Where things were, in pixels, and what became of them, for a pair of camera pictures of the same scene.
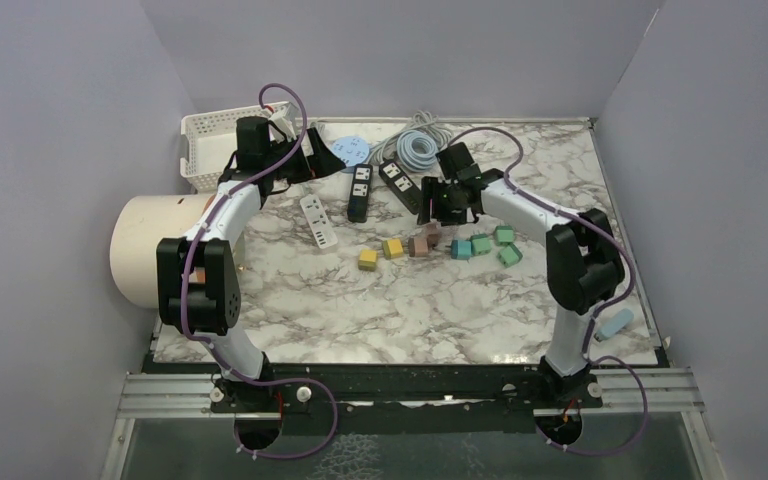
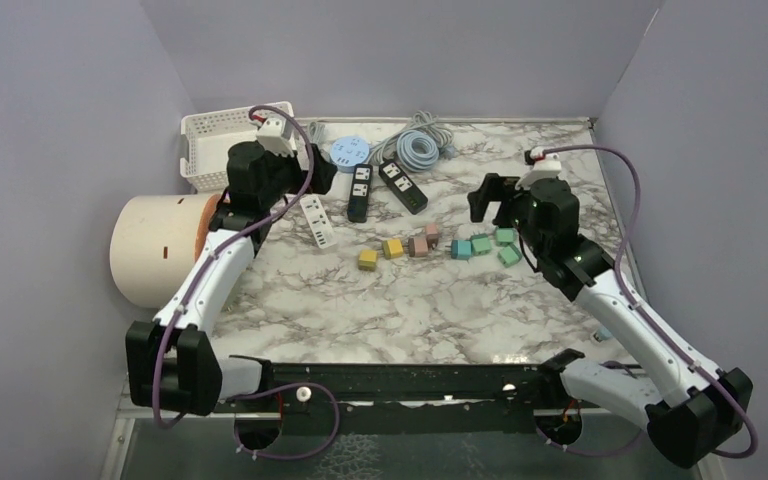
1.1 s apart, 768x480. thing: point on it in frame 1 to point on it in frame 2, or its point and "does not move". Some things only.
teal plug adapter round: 461,249 does not move
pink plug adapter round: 417,246 does not move
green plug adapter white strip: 509,256 does not move
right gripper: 430,188 to 495,188
